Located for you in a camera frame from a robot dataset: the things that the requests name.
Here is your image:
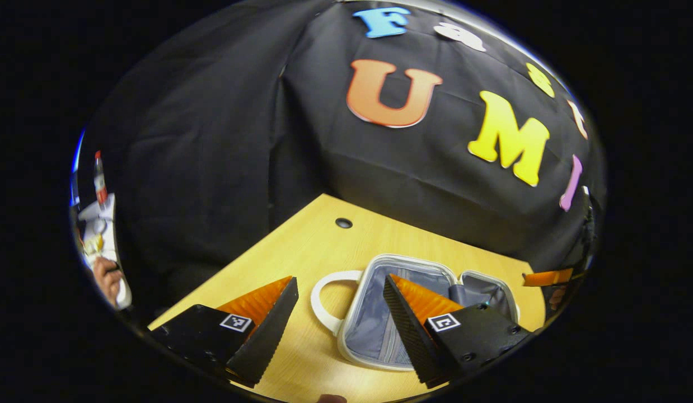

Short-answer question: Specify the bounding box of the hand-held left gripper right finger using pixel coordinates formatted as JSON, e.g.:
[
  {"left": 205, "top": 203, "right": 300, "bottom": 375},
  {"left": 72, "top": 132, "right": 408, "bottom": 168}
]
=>
[{"left": 382, "top": 274, "right": 533, "bottom": 390}]

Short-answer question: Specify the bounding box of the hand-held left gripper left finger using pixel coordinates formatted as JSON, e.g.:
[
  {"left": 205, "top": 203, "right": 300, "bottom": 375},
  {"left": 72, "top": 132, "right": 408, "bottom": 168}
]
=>
[{"left": 147, "top": 275, "right": 299, "bottom": 389}]

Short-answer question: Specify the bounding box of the white suitcase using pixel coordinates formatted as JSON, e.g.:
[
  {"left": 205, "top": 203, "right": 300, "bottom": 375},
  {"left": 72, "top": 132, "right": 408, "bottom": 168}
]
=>
[{"left": 310, "top": 254, "right": 521, "bottom": 372}]

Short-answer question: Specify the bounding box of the red and white bottle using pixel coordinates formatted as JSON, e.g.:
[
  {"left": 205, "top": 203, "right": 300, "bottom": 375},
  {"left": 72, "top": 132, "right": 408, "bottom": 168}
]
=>
[{"left": 93, "top": 150, "right": 109, "bottom": 205}]

